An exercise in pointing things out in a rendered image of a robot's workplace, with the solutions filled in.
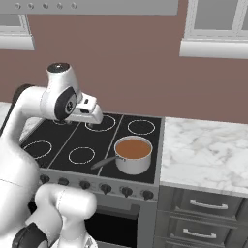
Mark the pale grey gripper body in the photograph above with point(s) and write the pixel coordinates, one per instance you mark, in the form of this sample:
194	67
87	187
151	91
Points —
92	115

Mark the black hob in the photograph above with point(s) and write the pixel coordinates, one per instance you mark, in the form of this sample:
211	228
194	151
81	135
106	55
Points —
80	139

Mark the grey oven door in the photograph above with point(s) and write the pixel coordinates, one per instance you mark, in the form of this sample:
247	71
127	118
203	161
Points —
116	226

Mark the grey extractor hood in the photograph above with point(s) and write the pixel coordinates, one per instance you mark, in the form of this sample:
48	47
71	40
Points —
97	6

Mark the brown hot chocolate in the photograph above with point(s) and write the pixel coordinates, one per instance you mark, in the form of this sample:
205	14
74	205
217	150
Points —
133	149

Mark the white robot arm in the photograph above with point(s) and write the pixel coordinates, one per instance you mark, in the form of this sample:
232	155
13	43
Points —
19	168

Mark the white framed window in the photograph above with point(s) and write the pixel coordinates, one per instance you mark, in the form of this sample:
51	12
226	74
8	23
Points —
16	35
213	29

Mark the grey oven range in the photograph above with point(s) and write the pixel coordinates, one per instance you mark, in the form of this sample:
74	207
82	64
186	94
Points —
147	213

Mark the black range knob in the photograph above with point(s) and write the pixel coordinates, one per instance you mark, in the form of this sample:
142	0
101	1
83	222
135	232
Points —
106	188
127	192
44	178
85	184
63	181
148	194

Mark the grey drawer front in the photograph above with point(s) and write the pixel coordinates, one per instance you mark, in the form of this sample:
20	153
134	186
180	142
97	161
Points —
210	211
200	240

